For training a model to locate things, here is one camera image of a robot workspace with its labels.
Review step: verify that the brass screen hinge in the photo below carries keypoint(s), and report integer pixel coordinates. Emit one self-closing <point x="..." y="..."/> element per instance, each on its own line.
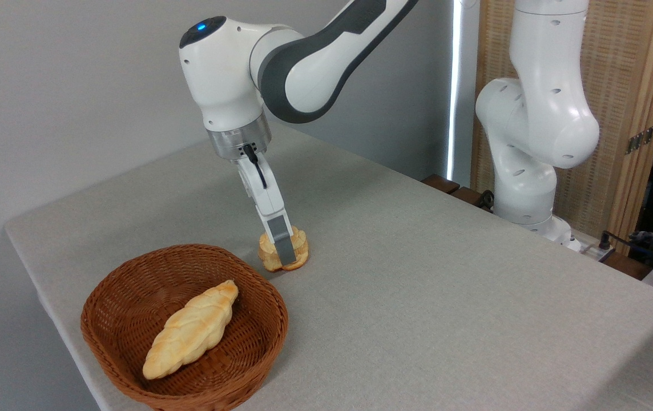
<point x="643" y="137"/>

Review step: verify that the black power plug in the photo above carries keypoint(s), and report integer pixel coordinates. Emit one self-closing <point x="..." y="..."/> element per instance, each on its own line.
<point x="605" y="241"/>

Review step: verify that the brown wicker basket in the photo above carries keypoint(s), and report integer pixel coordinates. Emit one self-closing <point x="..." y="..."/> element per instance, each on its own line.
<point x="121" y="319"/>

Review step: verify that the wooden rattan folding screen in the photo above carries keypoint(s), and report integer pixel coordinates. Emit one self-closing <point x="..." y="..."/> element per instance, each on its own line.
<point x="629" y="68"/>

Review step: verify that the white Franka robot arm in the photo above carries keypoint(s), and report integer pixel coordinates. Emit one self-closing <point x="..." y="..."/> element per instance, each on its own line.
<point x="543" y="114"/>

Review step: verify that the dark brown wooden slat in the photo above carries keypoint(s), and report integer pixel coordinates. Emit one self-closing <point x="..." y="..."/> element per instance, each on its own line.
<point x="466" y="196"/>
<point x="439" y="184"/>

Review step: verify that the white power strip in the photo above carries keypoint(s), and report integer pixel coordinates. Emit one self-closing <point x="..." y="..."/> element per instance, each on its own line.
<point x="592" y="251"/>

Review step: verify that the round flower-shaped bread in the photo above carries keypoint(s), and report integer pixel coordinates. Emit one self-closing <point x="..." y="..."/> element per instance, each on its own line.
<point x="302" y="248"/>

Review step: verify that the grey linen tablecloth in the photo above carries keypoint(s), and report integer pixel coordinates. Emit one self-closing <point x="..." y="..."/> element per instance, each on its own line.
<point x="418" y="285"/>

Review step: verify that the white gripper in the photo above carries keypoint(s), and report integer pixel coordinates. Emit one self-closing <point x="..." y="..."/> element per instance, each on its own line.
<point x="263" y="194"/>

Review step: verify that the long braided bread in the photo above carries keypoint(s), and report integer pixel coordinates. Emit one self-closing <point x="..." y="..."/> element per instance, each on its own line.
<point x="189" y="331"/>

